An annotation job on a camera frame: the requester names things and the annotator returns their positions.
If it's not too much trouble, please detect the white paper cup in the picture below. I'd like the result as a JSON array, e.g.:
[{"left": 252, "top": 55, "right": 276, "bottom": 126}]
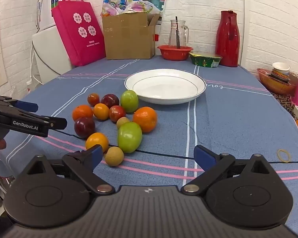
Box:
[{"left": 272, "top": 62, "right": 291, "bottom": 75}]

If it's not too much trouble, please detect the colourful printed cloth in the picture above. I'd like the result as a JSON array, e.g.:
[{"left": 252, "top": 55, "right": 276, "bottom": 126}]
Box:
[{"left": 101, "top": 0, "right": 162, "bottom": 17}]

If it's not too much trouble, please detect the red plum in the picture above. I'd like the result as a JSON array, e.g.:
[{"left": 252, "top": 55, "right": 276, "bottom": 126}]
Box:
[{"left": 109, "top": 105, "right": 126, "bottom": 123}]

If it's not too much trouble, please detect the dark red apple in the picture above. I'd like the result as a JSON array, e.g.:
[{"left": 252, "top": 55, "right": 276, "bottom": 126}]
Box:
[{"left": 74, "top": 117, "right": 96, "bottom": 139}]

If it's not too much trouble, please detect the orange mandarin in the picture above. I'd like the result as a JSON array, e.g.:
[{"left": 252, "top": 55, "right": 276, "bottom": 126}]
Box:
[{"left": 72, "top": 105, "right": 93, "bottom": 121}]

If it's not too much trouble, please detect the brown patterned cloth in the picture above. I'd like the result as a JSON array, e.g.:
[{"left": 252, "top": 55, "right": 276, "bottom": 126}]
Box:
[{"left": 271, "top": 92, "right": 298, "bottom": 119}]

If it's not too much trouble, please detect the round green apple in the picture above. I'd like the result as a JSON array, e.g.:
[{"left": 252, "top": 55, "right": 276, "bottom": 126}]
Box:
[{"left": 120, "top": 90, "right": 139, "bottom": 114}]

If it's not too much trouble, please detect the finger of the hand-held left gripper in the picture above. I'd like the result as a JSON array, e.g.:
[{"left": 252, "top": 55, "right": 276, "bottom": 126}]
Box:
[
  {"left": 41, "top": 116, "right": 68, "bottom": 131},
  {"left": 0, "top": 95, "right": 38, "bottom": 113}
]

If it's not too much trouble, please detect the brown kiwi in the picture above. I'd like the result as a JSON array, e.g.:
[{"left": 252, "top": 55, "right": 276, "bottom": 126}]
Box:
[{"left": 104, "top": 146, "right": 125, "bottom": 166}]

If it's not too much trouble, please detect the pink tote bag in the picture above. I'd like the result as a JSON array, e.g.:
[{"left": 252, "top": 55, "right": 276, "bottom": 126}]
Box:
[{"left": 51, "top": 0, "right": 106, "bottom": 67}]

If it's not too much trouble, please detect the white cable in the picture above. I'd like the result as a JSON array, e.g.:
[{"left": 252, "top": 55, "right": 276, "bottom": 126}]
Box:
[{"left": 30, "top": 41, "right": 62, "bottom": 81}]

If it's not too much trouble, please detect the small brown longan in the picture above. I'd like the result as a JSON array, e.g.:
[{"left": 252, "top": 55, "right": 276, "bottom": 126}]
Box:
[{"left": 116, "top": 117, "right": 131, "bottom": 129}]

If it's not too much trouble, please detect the red thermos jug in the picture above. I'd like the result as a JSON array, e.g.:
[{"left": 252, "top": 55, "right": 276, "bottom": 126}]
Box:
[{"left": 215, "top": 10, "right": 240, "bottom": 67}]

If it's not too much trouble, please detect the orange plastic tray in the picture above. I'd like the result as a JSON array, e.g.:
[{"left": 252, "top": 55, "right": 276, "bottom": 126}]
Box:
[{"left": 257, "top": 68, "right": 298, "bottom": 95}]

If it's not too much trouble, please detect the cardboard box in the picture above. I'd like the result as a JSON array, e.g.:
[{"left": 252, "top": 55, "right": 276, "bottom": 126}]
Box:
[{"left": 102, "top": 12, "right": 161, "bottom": 60}]

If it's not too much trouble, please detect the white wall conduit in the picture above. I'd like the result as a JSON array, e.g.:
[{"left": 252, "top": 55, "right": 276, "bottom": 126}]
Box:
[{"left": 240, "top": 0, "right": 247, "bottom": 66}]

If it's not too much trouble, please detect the white plate with thin rim line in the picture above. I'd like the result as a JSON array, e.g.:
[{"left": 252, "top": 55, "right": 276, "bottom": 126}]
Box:
[{"left": 124, "top": 69, "right": 206, "bottom": 105}]

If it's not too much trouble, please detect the large oval green fruit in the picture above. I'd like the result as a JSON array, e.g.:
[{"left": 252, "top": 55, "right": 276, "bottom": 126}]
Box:
[{"left": 117, "top": 122, "right": 143, "bottom": 154}]

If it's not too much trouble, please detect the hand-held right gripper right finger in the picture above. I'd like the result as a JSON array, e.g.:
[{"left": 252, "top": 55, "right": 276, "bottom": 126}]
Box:
[{"left": 180, "top": 145, "right": 276, "bottom": 195}]

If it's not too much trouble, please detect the white cabinet appliance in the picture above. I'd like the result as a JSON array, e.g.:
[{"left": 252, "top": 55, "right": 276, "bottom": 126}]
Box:
[{"left": 32, "top": 26, "right": 72, "bottom": 82}]

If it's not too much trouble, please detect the large orange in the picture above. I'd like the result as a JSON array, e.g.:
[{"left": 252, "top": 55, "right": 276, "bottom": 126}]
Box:
[{"left": 133, "top": 107, "right": 157, "bottom": 133}]

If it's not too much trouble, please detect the green foil bowl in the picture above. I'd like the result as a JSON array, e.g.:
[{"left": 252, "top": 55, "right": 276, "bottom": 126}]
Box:
[{"left": 189, "top": 52, "right": 223, "bottom": 68}]

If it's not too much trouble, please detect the yellow rubber band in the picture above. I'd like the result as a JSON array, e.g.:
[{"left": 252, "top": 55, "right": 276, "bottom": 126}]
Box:
[{"left": 277, "top": 149, "right": 292, "bottom": 163}]

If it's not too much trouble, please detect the red plastic basket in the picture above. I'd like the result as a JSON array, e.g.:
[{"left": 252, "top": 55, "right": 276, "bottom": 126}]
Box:
[{"left": 157, "top": 45, "right": 193, "bottom": 61}]

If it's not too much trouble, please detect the small yellow-orange citrus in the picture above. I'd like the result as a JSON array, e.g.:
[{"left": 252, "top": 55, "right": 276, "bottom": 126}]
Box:
[{"left": 93, "top": 103, "right": 110, "bottom": 121}]

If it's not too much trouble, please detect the glass pitcher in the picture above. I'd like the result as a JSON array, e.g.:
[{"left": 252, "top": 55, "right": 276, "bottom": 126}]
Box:
[{"left": 168, "top": 19, "right": 189, "bottom": 48}]

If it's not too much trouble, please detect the blue striped tablecloth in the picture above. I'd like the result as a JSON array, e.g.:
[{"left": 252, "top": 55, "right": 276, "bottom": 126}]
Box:
[{"left": 0, "top": 56, "right": 298, "bottom": 236}]

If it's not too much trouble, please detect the red-yellow tomato fruit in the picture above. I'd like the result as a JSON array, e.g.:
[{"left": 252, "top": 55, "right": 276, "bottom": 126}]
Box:
[{"left": 87, "top": 93, "right": 100, "bottom": 107}]

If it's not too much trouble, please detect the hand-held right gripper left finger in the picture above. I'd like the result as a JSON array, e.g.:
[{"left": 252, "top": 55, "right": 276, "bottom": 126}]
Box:
[{"left": 22, "top": 144, "right": 115, "bottom": 196}]

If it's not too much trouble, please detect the dark purple plum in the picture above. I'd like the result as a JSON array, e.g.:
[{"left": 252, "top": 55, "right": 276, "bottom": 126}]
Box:
[{"left": 101, "top": 94, "right": 120, "bottom": 108}]

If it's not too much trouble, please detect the black stick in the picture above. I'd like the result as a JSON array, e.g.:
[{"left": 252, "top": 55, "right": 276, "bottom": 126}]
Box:
[{"left": 175, "top": 16, "right": 181, "bottom": 49}]

